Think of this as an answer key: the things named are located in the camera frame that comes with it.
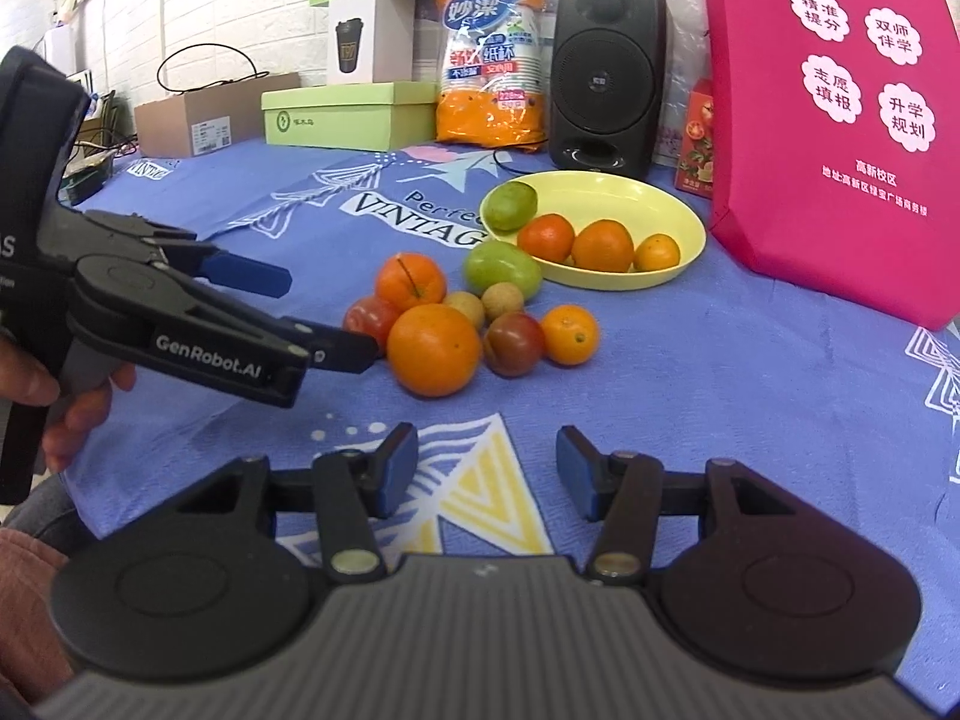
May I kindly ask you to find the dark red tomato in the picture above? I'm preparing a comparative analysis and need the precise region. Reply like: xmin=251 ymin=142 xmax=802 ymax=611
xmin=483 ymin=312 xmax=547 ymax=378

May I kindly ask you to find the yellow plate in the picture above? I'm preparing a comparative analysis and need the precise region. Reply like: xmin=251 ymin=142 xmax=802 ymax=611
xmin=478 ymin=170 xmax=707 ymax=291

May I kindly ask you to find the person's left hand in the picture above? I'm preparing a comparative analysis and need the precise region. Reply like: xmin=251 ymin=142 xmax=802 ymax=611
xmin=0 ymin=331 xmax=139 ymax=475

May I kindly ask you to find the large orange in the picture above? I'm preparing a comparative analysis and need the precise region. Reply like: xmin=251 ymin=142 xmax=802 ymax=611
xmin=386 ymin=303 xmax=482 ymax=399

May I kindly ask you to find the person's reddish garment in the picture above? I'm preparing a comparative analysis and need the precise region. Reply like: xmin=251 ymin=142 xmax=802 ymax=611
xmin=0 ymin=525 xmax=83 ymax=713

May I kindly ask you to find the red-orange tomato in bowl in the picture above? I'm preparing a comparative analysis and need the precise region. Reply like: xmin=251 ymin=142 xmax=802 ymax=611
xmin=517 ymin=214 xmax=577 ymax=263

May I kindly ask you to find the small orange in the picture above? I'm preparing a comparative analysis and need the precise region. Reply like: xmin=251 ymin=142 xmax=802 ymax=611
xmin=540 ymin=304 xmax=602 ymax=367
xmin=634 ymin=234 xmax=682 ymax=273

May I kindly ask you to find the orange with stem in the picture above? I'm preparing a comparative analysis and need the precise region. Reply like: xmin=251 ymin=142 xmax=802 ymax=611
xmin=374 ymin=251 xmax=449 ymax=314

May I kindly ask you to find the orange paper cup pack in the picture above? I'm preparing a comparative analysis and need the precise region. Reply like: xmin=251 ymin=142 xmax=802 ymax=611
xmin=435 ymin=0 xmax=548 ymax=153

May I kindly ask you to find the white appliance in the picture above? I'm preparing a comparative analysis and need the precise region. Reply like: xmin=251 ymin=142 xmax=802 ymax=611
xmin=41 ymin=24 xmax=77 ymax=74

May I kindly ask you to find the black speaker cable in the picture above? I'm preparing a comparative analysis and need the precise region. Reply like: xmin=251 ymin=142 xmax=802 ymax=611
xmin=491 ymin=145 xmax=557 ymax=175

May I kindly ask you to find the blue printed tablecloth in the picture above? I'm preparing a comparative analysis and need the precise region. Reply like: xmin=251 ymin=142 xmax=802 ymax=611
xmin=64 ymin=136 xmax=960 ymax=698

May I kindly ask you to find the green fruit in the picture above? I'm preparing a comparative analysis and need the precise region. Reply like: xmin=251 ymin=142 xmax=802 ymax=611
xmin=486 ymin=180 xmax=539 ymax=233
xmin=462 ymin=240 xmax=543 ymax=302

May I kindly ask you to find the brown cardboard box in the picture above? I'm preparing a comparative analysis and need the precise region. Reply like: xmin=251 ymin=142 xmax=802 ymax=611
xmin=133 ymin=73 xmax=302 ymax=158

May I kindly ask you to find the person's grey pant leg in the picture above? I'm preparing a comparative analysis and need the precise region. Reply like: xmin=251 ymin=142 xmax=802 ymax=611
xmin=0 ymin=469 xmax=102 ymax=563

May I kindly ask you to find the black speaker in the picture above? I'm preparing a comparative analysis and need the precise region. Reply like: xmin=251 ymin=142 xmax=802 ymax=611
xmin=549 ymin=0 xmax=668 ymax=173

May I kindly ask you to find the brown longan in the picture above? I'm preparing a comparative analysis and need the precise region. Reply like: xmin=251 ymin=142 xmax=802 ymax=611
xmin=481 ymin=281 xmax=525 ymax=323
xmin=442 ymin=291 xmax=486 ymax=332

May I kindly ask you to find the pink tote bag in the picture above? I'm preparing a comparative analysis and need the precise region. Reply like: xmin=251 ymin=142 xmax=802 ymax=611
xmin=701 ymin=0 xmax=960 ymax=332

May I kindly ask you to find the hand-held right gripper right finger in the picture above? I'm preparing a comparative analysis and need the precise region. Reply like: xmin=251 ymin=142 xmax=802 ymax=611
xmin=556 ymin=426 xmax=802 ymax=584

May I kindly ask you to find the white cup-print box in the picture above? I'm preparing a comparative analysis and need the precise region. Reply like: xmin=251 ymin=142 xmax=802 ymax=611
xmin=326 ymin=0 xmax=417 ymax=87

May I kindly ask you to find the green shoe box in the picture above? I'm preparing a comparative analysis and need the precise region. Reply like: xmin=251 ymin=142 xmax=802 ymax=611
xmin=261 ymin=81 xmax=440 ymax=153

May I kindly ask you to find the red juice carton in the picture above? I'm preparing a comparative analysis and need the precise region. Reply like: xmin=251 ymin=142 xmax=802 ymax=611
xmin=673 ymin=77 xmax=717 ymax=200

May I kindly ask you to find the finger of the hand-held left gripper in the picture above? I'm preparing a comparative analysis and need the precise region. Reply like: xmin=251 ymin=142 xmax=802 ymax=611
xmin=146 ymin=277 xmax=380 ymax=410
xmin=71 ymin=210 xmax=293 ymax=299

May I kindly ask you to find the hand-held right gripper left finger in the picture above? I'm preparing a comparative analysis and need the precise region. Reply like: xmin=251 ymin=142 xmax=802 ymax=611
xmin=169 ymin=422 xmax=419 ymax=582

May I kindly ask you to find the clear plastic wrap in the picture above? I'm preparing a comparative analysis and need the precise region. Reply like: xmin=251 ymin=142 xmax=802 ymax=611
xmin=616 ymin=0 xmax=719 ymax=162

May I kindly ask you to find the medium orange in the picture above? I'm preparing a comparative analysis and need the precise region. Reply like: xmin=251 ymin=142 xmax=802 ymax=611
xmin=571 ymin=219 xmax=636 ymax=274

